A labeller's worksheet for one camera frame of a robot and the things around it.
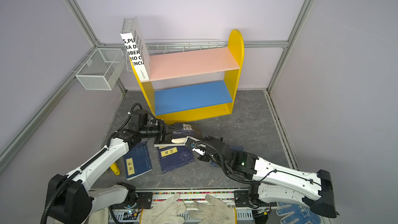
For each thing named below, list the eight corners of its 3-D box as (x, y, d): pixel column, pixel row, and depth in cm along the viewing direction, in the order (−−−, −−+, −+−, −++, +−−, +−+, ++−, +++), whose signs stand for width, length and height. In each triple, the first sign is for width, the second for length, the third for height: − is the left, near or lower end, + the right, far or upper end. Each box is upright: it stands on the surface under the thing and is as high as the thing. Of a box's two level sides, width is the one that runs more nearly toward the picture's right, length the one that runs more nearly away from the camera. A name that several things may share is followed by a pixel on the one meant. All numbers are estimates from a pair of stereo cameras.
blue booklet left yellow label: (128, 180, 81) (126, 179, 80) (124, 152, 92) (122, 150, 90) (153, 169, 85) (152, 168, 83) (147, 143, 95) (145, 141, 93)
